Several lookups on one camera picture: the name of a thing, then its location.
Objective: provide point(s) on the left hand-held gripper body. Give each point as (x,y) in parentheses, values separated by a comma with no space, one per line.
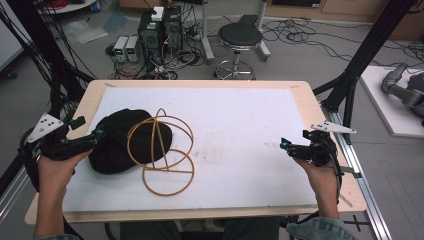
(45,126)

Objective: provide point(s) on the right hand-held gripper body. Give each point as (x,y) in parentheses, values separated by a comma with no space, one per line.
(315,151)

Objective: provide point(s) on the black hat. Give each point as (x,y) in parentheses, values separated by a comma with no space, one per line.
(115,150)

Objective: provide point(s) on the person's right hand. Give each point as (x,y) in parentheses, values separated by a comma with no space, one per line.
(321,180)

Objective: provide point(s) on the person's left hand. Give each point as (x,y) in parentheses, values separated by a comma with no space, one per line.
(55,173)

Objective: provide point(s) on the wooden table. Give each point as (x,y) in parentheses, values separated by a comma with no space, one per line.
(325,110)

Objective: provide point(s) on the white table mat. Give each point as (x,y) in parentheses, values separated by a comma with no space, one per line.
(233,140)

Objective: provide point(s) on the white board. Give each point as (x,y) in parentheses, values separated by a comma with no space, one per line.
(376,93)

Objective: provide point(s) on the grey power supply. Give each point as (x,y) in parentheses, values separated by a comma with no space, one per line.
(132,48)
(120,48)

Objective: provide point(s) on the clear plastic sheet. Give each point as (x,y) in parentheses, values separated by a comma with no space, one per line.
(85,31)

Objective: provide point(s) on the black computer tower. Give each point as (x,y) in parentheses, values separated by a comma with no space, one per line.
(172,30)
(150,36)

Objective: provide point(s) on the black round stool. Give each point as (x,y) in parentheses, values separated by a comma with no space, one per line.
(239,35)

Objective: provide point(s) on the person's legs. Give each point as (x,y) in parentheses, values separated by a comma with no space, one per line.
(200,231)

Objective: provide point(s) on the white box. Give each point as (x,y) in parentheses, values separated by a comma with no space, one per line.
(158,13)

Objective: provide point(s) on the white stand legs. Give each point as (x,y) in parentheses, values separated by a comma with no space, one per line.
(207,33)

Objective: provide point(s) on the aluminium rail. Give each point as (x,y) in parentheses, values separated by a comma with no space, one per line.
(360,173)

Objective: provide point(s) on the black frame stand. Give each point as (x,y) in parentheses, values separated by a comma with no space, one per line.
(366,56)
(46,50)

